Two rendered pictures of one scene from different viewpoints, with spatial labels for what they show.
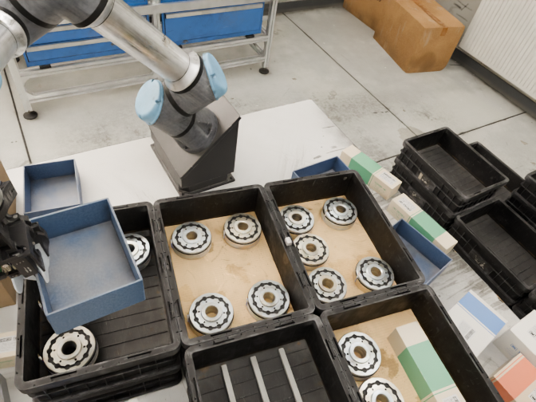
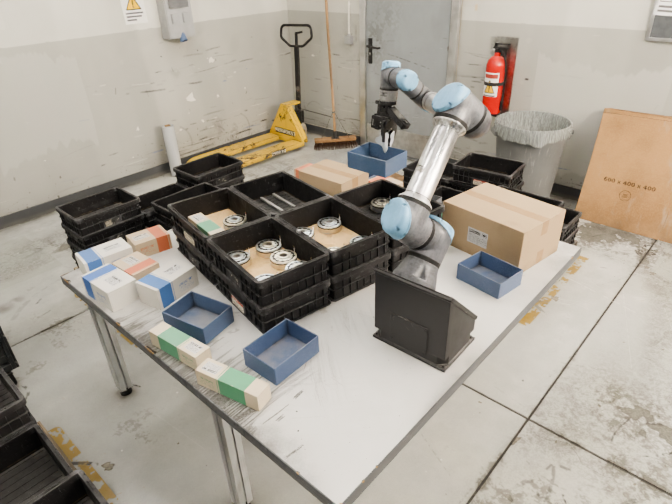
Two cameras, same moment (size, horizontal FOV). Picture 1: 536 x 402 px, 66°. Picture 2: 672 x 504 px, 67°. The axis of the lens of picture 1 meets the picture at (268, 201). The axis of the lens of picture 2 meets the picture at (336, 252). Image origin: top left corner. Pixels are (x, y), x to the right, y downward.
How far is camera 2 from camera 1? 2.34 m
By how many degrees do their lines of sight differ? 101
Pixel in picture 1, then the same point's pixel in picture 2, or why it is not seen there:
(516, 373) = (142, 266)
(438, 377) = (205, 223)
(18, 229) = (381, 116)
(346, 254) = (256, 270)
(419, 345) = (213, 229)
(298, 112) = (347, 462)
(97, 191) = (468, 293)
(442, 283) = not seen: hidden behind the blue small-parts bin
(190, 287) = (348, 234)
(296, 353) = not seen: hidden behind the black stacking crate
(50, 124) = not seen: outside the picture
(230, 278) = (328, 242)
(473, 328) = (164, 273)
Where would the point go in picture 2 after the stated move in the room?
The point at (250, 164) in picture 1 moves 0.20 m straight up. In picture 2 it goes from (368, 357) to (368, 308)
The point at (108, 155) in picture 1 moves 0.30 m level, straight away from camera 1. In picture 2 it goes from (497, 319) to (578, 362)
